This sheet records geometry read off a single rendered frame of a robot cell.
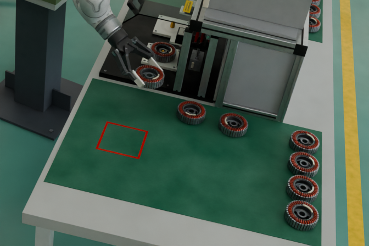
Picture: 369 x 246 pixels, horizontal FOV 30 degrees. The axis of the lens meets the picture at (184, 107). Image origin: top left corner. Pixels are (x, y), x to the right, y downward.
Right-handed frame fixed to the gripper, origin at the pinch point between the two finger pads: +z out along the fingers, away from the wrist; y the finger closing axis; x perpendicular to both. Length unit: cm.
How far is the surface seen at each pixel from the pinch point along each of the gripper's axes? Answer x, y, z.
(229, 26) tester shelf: 27.6, -21.3, 4.9
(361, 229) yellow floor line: -35, -80, 120
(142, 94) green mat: -15.3, -5.7, 3.3
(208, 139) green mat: 1.5, -1.9, 32.7
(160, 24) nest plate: -24, -49, -17
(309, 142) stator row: 18, -27, 59
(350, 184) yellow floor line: -44, -107, 106
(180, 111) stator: -3.0, -3.8, 17.9
